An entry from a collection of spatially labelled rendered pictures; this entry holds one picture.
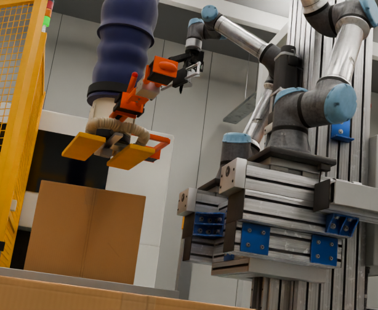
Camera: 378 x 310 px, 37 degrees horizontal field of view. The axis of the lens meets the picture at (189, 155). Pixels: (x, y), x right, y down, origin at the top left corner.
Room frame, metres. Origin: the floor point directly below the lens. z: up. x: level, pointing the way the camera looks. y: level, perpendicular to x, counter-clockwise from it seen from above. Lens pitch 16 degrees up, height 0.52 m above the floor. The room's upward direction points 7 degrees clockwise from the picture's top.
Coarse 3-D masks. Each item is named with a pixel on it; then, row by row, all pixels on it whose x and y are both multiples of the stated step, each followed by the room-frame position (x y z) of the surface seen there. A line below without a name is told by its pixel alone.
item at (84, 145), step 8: (80, 136) 1.92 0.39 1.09; (88, 136) 1.93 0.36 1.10; (96, 136) 1.94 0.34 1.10; (72, 144) 2.03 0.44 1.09; (80, 144) 2.02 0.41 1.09; (88, 144) 2.00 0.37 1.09; (96, 144) 1.99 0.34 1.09; (64, 152) 2.17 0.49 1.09; (72, 152) 2.15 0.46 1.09; (80, 152) 2.13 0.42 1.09; (88, 152) 2.11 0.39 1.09
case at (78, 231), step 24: (48, 192) 2.08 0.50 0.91; (72, 192) 2.10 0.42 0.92; (96, 192) 2.11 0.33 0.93; (120, 192) 2.12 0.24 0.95; (48, 216) 2.08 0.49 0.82; (72, 216) 2.10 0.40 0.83; (96, 216) 2.11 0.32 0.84; (120, 216) 2.12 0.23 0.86; (48, 240) 2.09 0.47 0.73; (72, 240) 2.10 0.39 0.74; (96, 240) 2.11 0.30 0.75; (120, 240) 2.13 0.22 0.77; (48, 264) 2.09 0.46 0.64; (72, 264) 2.10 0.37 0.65; (96, 264) 2.12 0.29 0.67; (120, 264) 2.13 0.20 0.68
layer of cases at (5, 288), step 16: (0, 288) 0.78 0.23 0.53; (16, 288) 0.78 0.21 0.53; (32, 288) 0.79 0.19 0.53; (48, 288) 0.79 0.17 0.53; (64, 288) 0.80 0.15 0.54; (80, 288) 0.80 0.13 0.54; (96, 288) 0.81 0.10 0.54; (0, 304) 0.78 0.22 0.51; (16, 304) 0.79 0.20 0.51; (32, 304) 0.79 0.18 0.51; (48, 304) 0.79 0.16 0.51; (64, 304) 0.80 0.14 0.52; (80, 304) 0.80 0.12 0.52; (96, 304) 0.81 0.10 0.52; (112, 304) 0.81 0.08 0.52; (128, 304) 0.82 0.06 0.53; (144, 304) 0.82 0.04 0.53; (160, 304) 0.83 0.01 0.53; (176, 304) 0.83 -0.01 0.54; (192, 304) 0.84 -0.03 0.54; (208, 304) 0.84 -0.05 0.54
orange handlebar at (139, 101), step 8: (160, 64) 1.51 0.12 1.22; (168, 64) 1.51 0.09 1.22; (144, 80) 1.63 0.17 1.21; (128, 96) 1.80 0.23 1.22; (136, 96) 1.76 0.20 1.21; (136, 104) 1.85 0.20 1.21; (144, 104) 1.82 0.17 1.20; (112, 112) 2.00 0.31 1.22; (120, 120) 2.04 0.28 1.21; (136, 136) 2.21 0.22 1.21; (152, 136) 2.22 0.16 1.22; (160, 136) 2.23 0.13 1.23; (160, 144) 2.32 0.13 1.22; (168, 144) 2.27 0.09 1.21
